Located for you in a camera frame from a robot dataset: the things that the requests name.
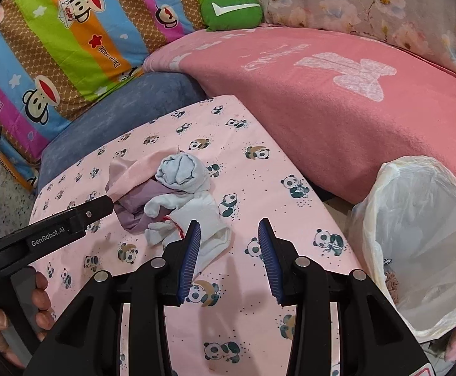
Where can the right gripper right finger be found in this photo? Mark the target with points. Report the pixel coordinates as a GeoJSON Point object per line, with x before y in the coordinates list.
{"type": "Point", "coordinates": [373, 338]}

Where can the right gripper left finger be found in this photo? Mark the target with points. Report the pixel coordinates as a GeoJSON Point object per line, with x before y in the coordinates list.
{"type": "Point", "coordinates": [86, 338]}

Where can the light blue balled sock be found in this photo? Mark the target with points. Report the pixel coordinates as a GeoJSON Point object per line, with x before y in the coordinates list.
{"type": "Point", "coordinates": [184, 172]}

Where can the pink cloth strip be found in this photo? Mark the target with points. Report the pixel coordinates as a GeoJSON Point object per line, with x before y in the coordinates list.
{"type": "Point", "coordinates": [124, 175]}

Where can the white cloth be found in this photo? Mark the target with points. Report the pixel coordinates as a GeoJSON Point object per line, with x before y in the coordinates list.
{"type": "Point", "coordinates": [182, 209]}

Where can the pink blanket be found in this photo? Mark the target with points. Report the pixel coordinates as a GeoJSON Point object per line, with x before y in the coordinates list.
{"type": "Point", "coordinates": [338, 105]}

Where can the person's left hand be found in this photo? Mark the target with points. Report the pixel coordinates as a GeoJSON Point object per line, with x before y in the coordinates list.
{"type": "Point", "coordinates": [44, 320]}

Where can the pink panda print cloth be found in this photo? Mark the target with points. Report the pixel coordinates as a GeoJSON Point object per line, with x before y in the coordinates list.
{"type": "Point", "coordinates": [230, 324]}

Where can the white bag lined trash bin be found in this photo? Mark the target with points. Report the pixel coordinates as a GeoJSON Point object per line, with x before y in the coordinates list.
{"type": "Point", "coordinates": [409, 216]}

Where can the blue grey cushion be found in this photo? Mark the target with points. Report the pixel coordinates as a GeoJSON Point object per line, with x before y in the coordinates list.
{"type": "Point", "coordinates": [139, 101]}

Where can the purple cloth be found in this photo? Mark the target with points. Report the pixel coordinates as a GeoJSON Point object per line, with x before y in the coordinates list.
{"type": "Point", "coordinates": [130, 209]}

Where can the green round cushion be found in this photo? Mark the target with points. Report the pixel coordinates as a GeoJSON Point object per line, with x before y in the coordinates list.
{"type": "Point", "coordinates": [231, 15]}

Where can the colourful monkey print quilt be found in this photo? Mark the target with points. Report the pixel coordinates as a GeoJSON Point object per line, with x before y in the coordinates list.
{"type": "Point", "coordinates": [60, 57]}

